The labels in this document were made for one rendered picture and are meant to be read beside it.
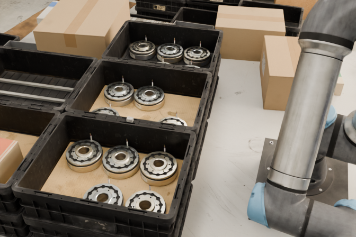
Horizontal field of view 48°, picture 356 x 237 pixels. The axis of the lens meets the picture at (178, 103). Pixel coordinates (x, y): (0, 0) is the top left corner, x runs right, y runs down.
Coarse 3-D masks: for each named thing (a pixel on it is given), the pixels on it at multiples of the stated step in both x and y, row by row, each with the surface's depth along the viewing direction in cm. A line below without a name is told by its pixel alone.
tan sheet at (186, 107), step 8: (104, 88) 143; (168, 96) 140; (176, 96) 140; (184, 96) 140; (96, 104) 136; (104, 104) 136; (128, 104) 136; (168, 104) 136; (176, 104) 136; (184, 104) 136; (192, 104) 136; (120, 112) 133; (128, 112) 133; (136, 112) 133; (144, 112) 133; (152, 112) 133; (160, 112) 133; (168, 112) 133; (184, 112) 133; (192, 112) 133; (152, 120) 130; (184, 120) 130; (192, 120) 130
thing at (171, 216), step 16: (144, 128) 113; (160, 128) 112; (176, 128) 112; (192, 144) 107; (32, 160) 104; (16, 192) 95; (32, 192) 94; (48, 192) 94; (176, 192) 96; (80, 208) 93; (96, 208) 92; (112, 208) 91; (128, 208) 91; (176, 208) 91; (160, 224) 90
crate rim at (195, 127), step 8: (96, 64) 137; (128, 64) 138; (136, 64) 138; (144, 64) 138; (192, 72) 134; (200, 72) 134; (208, 72) 134; (88, 80) 130; (208, 80) 130; (80, 88) 126; (208, 88) 127; (72, 104) 120; (200, 104) 120; (72, 112) 117; (80, 112) 117; (88, 112) 117; (200, 112) 118; (136, 120) 115; (144, 120) 115; (200, 120) 116; (184, 128) 112; (192, 128) 112
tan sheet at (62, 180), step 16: (64, 160) 116; (176, 160) 116; (64, 176) 111; (80, 176) 111; (96, 176) 111; (176, 176) 111; (64, 192) 107; (80, 192) 107; (128, 192) 107; (160, 192) 107
